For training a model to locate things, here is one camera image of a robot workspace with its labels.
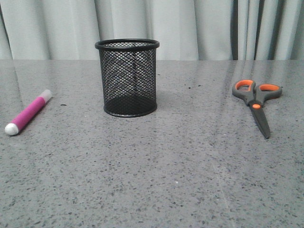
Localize grey orange scissors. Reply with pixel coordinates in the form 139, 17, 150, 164
232, 79, 283, 139

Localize pink marker pen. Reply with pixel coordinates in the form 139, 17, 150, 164
5, 89, 52, 136

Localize black mesh pen cup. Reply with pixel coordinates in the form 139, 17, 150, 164
95, 38, 160, 117

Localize pale grey curtain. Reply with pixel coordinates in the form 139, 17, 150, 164
0, 0, 304, 60

